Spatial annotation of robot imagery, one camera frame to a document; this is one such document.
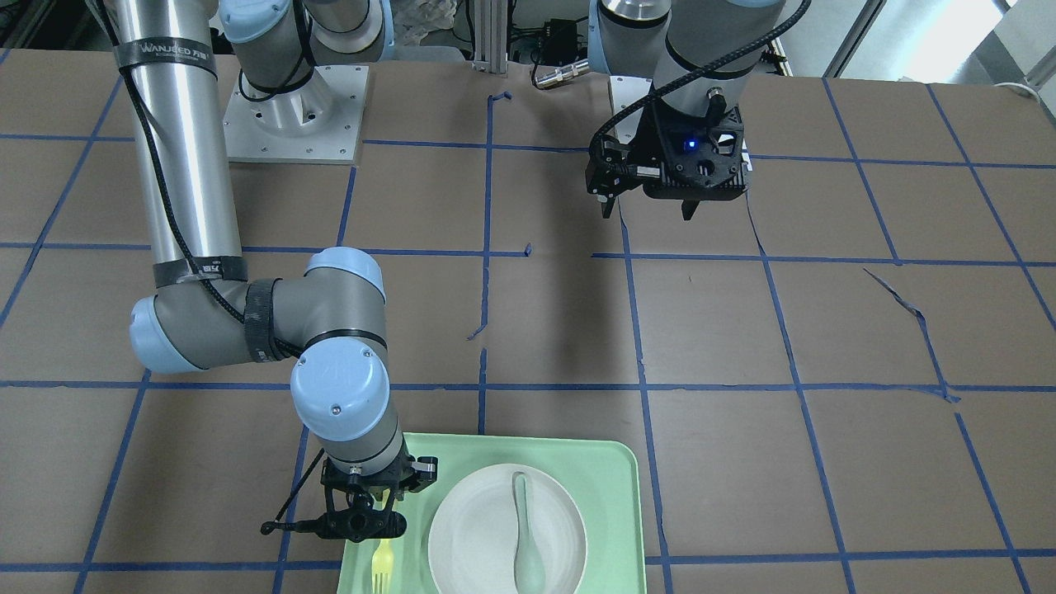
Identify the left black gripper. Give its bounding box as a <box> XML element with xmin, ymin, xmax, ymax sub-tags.
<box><xmin>586</xmin><ymin>99</ymin><xmax>747</xmax><ymax>221</ymax></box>

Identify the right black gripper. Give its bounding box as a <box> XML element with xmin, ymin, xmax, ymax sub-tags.
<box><xmin>320</xmin><ymin>450</ymin><xmax>439</xmax><ymax>500</ymax></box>

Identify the white round plate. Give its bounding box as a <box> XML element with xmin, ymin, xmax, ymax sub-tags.
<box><xmin>427</xmin><ymin>463</ymin><xmax>588</xmax><ymax>593</ymax></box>

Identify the yellow plastic fork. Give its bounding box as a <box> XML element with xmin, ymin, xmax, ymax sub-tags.
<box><xmin>370</xmin><ymin>539</ymin><xmax>394</xmax><ymax>594</ymax></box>

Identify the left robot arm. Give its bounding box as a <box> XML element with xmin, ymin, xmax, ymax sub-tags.
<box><xmin>585</xmin><ymin>1</ymin><xmax>804</xmax><ymax>219</ymax></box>

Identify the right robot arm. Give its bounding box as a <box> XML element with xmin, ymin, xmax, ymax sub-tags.
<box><xmin>95</xmin><ymin>1</ymin><xmax>438</xmax><ymax>499</ymax></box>

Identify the pale green plastic spoon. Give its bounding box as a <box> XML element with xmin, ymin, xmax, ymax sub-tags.
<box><xmin>511</xmin><ymin>471</ymin><xmax>546</xmax><ymax>593</ymax></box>

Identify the light green tray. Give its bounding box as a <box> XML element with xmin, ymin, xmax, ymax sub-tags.
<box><xmin>337</xmin><ymin>432</ymin><xmax>648</xmax><ymax>594</ymax></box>

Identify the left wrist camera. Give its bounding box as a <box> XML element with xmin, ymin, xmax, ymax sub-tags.
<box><xmin>633</xmin><ymin>101</ymin><xmax>751</xmax><ymax>200</ymax></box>

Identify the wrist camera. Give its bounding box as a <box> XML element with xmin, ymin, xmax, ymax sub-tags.
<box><xmin>633</xmin><ymin>101</ymin><xmax>751</xmax><ymax>200</ymax></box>
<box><xmin>319</xmin><ymin>488</ymin><xmax>408</xmax><ymax>544</ymax></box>

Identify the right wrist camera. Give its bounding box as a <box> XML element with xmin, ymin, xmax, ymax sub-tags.
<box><xmin>319</xmin><ymin>488</ymin><xmax>408</xmax><ymax>544</ymax></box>

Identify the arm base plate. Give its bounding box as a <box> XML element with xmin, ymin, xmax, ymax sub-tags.
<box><xmin>610</xmin><ymin>76</ymin><xmax>652</xmax><ymax>138</ymax></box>
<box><xmin>223</xmin><ymin>64</ymin><xmax>370</xmax><ymax>164</ymax></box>

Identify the aluminium frame post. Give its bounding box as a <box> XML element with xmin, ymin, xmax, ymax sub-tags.
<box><xmin>468</xmin><ymin>0</ymin><xmax>510</xmax><ymax>78</ymax></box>

